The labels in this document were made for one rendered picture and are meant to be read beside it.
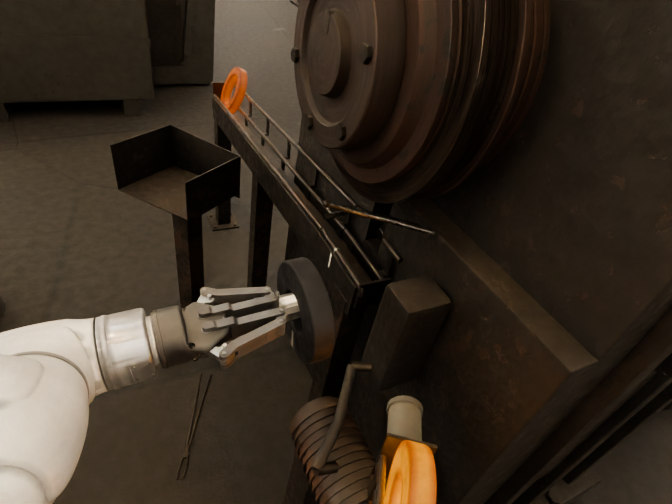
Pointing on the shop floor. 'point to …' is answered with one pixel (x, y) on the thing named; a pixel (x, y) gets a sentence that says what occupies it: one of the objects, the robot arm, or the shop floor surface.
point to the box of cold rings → (74, 52)
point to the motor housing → (308, 428)
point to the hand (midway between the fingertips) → (303, 302)
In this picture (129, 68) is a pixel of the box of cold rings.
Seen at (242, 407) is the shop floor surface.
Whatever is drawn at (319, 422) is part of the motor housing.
